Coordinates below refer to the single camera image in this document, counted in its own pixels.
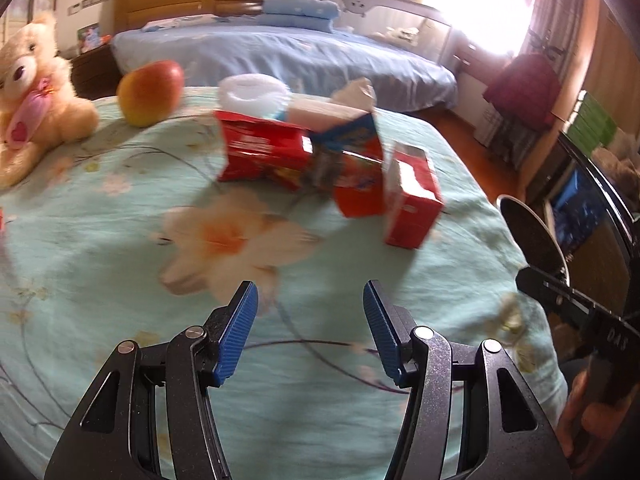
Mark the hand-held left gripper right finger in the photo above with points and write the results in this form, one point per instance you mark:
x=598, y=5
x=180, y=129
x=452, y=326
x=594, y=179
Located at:
x=382, y=332

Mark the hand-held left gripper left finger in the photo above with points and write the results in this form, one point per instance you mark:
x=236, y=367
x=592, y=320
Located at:
x=237, y=332

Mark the narrow red carton box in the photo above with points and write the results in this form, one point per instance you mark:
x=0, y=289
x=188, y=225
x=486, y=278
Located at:
x=415, y=210

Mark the blue red snack bag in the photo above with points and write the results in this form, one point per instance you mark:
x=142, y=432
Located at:
x=357, y=182

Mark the wide red snack box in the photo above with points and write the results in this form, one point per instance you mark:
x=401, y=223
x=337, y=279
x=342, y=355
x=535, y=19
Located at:
x=255, y=145

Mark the white plastic tub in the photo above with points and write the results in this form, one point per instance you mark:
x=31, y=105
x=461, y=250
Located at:
x=252, y=91

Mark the person's right hand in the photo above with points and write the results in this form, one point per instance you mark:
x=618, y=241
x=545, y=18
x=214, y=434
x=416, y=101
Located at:
x=575, y=410

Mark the brown plush bear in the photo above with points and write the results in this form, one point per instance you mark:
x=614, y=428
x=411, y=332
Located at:
x=617, y=155

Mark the floral turquoise bedsheet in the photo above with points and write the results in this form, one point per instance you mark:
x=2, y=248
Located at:
x=125, y=270

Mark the stack of green boxes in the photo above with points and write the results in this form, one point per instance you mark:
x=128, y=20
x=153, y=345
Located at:
x=592, y=120

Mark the red jacket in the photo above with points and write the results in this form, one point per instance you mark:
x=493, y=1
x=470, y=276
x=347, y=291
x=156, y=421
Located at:
x=522, y=90

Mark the patterned window curtain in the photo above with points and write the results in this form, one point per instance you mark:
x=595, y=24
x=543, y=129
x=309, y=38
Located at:
x=555, y=5

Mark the white plush toy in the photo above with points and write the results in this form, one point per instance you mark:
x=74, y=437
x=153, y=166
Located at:
x=402, y=34

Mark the red yellow apple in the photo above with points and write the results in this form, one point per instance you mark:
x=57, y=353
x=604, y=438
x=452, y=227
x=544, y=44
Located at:
x=150, y=92

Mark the bed with blue sheet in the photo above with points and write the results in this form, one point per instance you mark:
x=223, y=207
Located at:
x=300, y=55

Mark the dark wooden nightstand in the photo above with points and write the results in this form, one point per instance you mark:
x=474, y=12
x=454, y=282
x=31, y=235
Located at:
x=95, y=72

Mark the white printed pillow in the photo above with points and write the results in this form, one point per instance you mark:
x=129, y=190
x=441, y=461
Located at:
x=185, y=22

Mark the folded blue blanket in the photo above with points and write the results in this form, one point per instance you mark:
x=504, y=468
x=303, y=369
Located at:
x=295, y=12

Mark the cream teddy bear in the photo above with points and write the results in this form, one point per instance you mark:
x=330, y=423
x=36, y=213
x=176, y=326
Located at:
x=30, y=65

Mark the sliding wardrobe doors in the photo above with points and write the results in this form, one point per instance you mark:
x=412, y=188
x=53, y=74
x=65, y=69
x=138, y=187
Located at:
x=17, y=10

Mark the grey bed guard rail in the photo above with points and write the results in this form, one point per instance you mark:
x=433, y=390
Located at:
x=395, y=12

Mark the photo frame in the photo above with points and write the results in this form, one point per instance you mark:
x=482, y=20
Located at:
x=88, y=39

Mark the wall switch panel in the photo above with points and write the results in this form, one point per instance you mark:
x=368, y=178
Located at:
x=87, y=5

